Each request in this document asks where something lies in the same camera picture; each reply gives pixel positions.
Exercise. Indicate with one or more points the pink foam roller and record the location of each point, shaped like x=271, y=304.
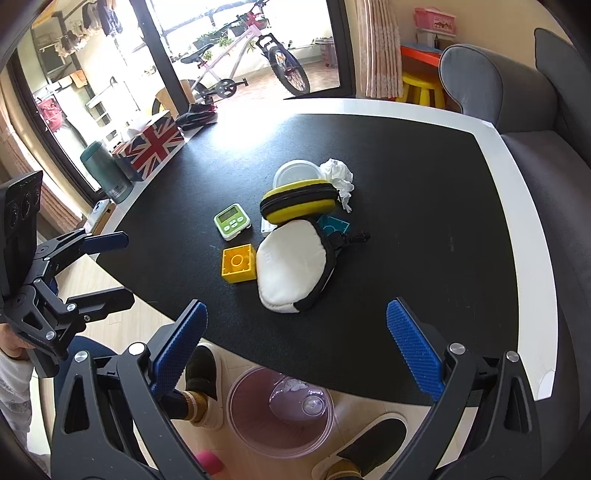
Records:
x=210, y=462

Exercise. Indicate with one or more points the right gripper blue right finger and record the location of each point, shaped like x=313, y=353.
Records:
x=419, y=355

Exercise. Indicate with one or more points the yellow toy brick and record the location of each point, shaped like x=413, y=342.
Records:
x=238, y=264

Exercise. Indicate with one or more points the small white box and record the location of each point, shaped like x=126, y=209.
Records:
x=266, y=227

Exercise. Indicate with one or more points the yellow black zip case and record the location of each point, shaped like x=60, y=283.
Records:
x=305, y=198

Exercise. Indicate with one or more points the black red gloves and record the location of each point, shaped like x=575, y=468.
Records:
x=197, y=116

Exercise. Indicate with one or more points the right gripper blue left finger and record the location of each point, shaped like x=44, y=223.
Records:
x=172, y=345

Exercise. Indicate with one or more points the green white digital timer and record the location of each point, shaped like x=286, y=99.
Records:
x=231, y=221

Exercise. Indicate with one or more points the pink plastic trash bin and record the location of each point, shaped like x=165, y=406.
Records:
x=249, y=416

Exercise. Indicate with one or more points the black left slipper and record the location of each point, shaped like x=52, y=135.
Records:
x=201, y=401

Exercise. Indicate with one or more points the person's left hand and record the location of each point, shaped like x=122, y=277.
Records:
x=12, y=345

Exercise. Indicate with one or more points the union jack tissue box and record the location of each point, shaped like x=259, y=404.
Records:
x=152, y=145

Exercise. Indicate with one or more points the red children's table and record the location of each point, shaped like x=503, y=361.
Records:
x=419, y=57

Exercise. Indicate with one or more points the dark green thermos bottle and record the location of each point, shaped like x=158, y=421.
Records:
x=103, y=168

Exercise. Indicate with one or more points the clear plastic cup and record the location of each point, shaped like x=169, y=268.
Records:
x=297, y=402

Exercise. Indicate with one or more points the yellow plastic stool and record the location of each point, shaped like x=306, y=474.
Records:
x=423, y=90

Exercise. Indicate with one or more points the white smartphone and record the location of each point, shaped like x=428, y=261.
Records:
x=99, y=212

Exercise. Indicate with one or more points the grey fabric sofa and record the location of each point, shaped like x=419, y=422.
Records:
x=543, y=116

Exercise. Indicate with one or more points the black slipper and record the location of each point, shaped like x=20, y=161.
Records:
x=201, y=401
x=372, y=447

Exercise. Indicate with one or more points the white round pouch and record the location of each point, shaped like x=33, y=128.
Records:
x=293, y=266

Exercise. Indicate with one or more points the black right slipper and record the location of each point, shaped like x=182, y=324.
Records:
x=372, y=447

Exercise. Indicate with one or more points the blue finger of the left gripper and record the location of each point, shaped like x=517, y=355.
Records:
x=97, y=244
x=99, y=305

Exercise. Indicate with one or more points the clear round lidded container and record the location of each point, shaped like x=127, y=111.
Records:
x=296, y=170

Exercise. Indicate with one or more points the white pink bicycle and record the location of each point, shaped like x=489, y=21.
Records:
x=227, y=57

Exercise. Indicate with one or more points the pink storage box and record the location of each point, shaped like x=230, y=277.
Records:
x=435, y=20

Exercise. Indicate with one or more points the pink patterned curtain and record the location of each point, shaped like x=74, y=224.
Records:
x=379, y=49

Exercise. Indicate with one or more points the white patterned left sleeve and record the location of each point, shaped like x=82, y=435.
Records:
x=16, y=374

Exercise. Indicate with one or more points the teal toy brick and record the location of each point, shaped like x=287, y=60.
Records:
x=334, y=231

